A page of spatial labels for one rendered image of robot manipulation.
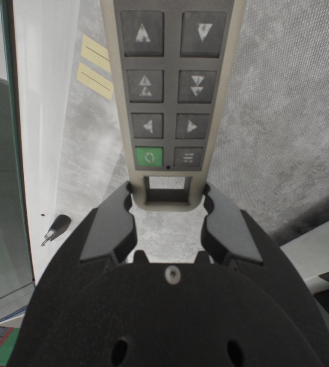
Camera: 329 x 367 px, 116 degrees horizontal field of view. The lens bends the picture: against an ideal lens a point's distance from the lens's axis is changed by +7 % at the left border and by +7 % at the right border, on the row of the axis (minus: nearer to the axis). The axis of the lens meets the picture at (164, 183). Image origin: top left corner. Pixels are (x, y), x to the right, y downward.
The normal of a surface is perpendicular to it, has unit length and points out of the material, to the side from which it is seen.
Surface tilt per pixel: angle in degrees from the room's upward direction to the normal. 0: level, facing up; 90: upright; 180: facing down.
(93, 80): 0
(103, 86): 0
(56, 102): 35
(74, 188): 0
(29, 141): 26
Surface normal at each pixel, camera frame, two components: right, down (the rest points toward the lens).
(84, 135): 0.00, 0.48
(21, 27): 0.37, 0.62
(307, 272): -0.85, -0.47
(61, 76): -0.47, 0.17
